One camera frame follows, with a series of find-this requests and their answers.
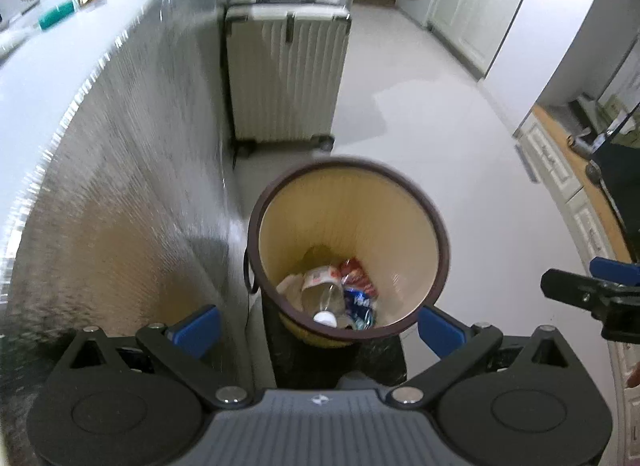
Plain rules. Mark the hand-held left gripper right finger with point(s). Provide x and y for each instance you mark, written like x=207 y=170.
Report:
x=440 y=333

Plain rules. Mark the clear plastic bottle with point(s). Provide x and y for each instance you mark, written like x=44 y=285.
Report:
x=322 y=296

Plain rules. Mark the black bag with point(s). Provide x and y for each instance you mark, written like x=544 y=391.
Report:
x=620 y=180

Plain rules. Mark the silver spray can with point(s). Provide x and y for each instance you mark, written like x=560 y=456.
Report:
x=580 y=141

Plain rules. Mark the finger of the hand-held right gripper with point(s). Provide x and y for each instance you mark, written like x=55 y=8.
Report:
x=570 y=288
x=617 y=271

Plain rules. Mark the crushed blue can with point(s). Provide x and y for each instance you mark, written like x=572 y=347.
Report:
x=360 y=308

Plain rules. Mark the dark red carton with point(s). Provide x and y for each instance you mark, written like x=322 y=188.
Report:
x=357 y=276

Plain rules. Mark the white kitchen base cabinets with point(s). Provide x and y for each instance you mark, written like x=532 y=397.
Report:
x=480 y=5

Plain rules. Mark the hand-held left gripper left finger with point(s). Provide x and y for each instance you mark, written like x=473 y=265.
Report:
x=197 y=331

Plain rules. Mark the green tube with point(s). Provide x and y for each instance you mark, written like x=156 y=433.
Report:
x=57 y=15

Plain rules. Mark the yellow bin with brown rim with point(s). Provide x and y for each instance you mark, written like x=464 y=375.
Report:
x=350 y=226

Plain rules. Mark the white ribbed suitcase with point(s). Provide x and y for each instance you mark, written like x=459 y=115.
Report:
x=285 y=75

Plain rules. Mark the white bench drawers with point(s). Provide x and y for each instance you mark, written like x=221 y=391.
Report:
x=555 y=165

